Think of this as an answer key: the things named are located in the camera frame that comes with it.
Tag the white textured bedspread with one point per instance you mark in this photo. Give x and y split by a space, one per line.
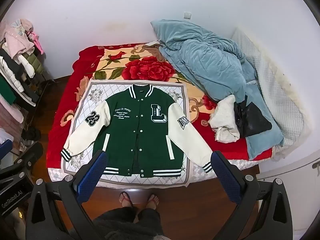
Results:
277 92

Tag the green cloth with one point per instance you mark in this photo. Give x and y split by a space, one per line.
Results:
5 90

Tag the green and white varsity jacket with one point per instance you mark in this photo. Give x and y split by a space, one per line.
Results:
142 127

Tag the red floral blanket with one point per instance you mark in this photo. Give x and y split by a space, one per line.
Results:
147 70

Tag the white quilted floral mat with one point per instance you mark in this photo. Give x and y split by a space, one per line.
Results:
82 102

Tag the blue duvet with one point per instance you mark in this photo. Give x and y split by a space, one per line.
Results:
207 62

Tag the black shoes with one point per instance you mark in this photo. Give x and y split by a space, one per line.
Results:
31 133

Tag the person's dark pants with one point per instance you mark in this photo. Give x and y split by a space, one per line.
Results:
127 223

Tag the olive puffer vest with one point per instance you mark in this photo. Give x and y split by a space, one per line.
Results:
36 63

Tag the white puffer jacket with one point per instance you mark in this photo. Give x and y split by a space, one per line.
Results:
12 73

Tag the pink garment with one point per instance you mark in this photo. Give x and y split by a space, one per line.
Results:
18 38

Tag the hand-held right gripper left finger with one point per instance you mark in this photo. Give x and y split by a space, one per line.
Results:
89 176

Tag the white wall socket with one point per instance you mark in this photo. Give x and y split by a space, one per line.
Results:
187 15

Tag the person's right foot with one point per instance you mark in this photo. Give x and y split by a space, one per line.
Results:
152 199

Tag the person's left foot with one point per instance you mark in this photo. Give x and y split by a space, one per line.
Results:
125 198

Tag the person's foot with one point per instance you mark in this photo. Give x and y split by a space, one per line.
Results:
125 198
152 199

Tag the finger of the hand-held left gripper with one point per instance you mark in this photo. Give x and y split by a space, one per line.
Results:
5 148
30 153

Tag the white cabinet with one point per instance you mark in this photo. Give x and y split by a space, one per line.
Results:
300 180

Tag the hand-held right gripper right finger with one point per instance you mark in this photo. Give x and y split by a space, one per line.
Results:
225 177

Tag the black cloth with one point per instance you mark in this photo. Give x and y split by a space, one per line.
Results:
252 121

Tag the white fleece cloth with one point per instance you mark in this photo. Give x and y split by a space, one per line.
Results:
225 122

